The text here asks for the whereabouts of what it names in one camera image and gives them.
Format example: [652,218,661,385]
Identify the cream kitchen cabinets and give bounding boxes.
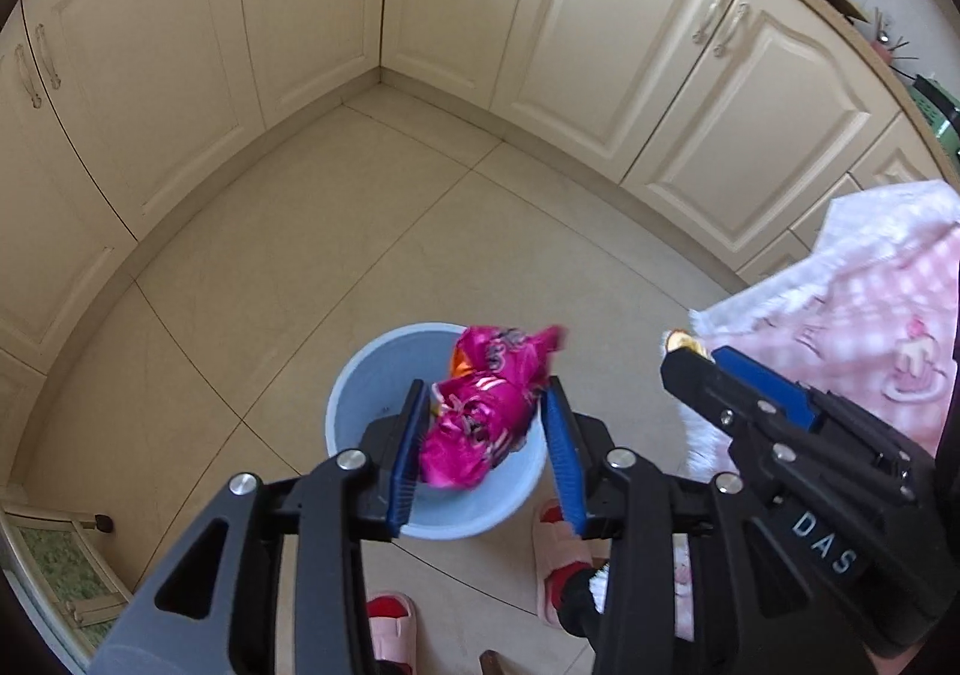
[0,0,946,436]

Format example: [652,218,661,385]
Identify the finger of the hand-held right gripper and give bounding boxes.
[660,346,932,515]
[709,346,932,467]

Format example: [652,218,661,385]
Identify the pink checked fleece garment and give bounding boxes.
[673,180,960,646]

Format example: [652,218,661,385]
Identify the green plastic basket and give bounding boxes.
[910,71,960,167]

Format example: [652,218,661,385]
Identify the magenta snack wrapper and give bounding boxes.
[418,324,567,494]

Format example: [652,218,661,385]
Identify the pink utensil holder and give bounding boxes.
[868,7,913,73]

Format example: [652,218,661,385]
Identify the light blue plastic bucket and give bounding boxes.
[325,322,548,542]

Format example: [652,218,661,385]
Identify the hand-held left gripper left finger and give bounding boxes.
[90,379,431,675]

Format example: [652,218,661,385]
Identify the small yellow scrap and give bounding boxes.
[664,328,710,358]

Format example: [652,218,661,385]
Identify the pink slipper with red trim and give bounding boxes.
[365,591,418,675]
[532,499,613,628]

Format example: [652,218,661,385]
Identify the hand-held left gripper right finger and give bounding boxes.
[542,377,872,675]

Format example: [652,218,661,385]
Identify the metal cabinet handles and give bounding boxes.
[13,0,751,110]

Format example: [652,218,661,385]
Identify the person's dark socked foot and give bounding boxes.
[553,566,610,642]

